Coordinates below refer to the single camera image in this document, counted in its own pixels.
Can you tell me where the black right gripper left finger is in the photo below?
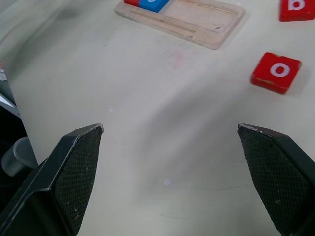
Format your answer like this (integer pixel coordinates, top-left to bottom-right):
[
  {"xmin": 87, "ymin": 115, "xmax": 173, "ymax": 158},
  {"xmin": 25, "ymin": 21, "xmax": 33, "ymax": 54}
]
[{"xmin": 0, "ymin": 123, "xmax": 104, "ymax": 236}]

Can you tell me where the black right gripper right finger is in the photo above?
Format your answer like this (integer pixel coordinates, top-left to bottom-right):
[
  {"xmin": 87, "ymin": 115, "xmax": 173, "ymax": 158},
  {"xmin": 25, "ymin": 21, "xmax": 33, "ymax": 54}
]
[{"xmin": 237, "ymin": 123, "xmax": 315, "ymax": 236}]

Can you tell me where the red letter tile o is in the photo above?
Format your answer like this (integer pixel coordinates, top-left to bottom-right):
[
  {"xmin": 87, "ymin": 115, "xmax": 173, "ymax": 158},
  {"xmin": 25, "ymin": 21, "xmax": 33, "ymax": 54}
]
[{"xmin": 250, "ymin": 52, "xmax": 302, "ymax": 94}]

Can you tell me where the red letter tile partly hidden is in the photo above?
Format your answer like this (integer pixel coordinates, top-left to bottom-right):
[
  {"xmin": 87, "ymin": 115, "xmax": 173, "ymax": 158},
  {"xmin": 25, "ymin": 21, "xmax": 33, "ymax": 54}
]
[{"xmin": 279, "ymin": 0, "xmax": 315, "ymax": 22}]

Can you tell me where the light wooden letter tray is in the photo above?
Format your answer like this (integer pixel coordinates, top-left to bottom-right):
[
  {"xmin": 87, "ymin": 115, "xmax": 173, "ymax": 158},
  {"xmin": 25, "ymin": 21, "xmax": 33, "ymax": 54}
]
[{"xmin": 114, "ymin": 0, "xmax": 246, "ymax": 51}]

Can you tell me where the blue tile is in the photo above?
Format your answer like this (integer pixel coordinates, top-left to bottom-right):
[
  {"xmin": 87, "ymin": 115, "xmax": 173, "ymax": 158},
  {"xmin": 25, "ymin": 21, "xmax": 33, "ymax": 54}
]
[{"xmin": 138, "ymin": 0, "xmax": 170, "ymax": 14}]

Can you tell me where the grey round cylinder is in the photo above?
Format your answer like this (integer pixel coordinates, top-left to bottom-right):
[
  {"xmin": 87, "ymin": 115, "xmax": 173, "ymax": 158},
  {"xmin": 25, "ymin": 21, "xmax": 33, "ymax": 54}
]
[{"xmin": 1, "ymin": 136, "xmax": 38, "ymax": 177}]

